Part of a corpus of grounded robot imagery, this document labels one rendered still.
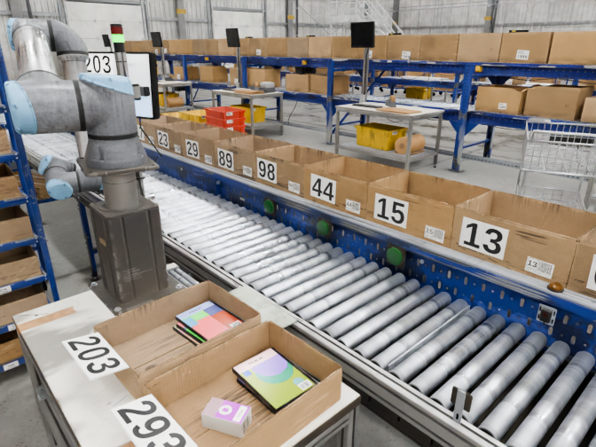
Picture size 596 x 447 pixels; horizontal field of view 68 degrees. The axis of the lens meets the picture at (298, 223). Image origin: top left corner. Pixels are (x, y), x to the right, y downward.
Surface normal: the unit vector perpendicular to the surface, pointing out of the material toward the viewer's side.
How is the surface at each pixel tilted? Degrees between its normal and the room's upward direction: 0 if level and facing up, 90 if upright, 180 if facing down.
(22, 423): 0
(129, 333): 89
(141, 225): 90
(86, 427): 0
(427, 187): 90
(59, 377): 0
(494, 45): 90
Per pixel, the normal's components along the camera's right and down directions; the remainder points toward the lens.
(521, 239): -0.73, 0.26
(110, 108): 0.49, 0.35
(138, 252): 0.67, 0.28
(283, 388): 0.00, -0.93
